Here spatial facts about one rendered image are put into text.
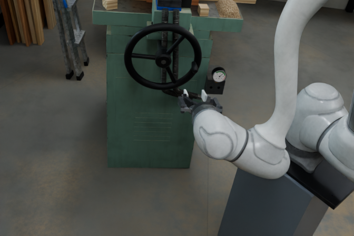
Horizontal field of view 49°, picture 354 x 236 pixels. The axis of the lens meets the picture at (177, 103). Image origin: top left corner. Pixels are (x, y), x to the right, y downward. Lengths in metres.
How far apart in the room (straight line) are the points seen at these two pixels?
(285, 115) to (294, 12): 0.27
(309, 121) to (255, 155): 0.32
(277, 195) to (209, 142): 0.57
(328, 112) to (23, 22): 2.27
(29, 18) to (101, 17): 1.51
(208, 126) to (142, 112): 0.88
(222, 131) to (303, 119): 0.43
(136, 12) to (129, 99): 0.43
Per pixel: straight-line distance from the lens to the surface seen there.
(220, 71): 1.68
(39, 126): 2.40
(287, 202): 1.49
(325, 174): 1.47
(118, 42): 1.64
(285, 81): 1.04
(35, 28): 3.10
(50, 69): 2.85
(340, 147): 1.25
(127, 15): 1.58
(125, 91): 1.78
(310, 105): 1.33
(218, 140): 0.99
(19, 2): 2.96
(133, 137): 1.97
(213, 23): 1.62
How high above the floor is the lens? 1.60
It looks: 39 degrees down
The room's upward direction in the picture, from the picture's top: 8 degrees clockwise
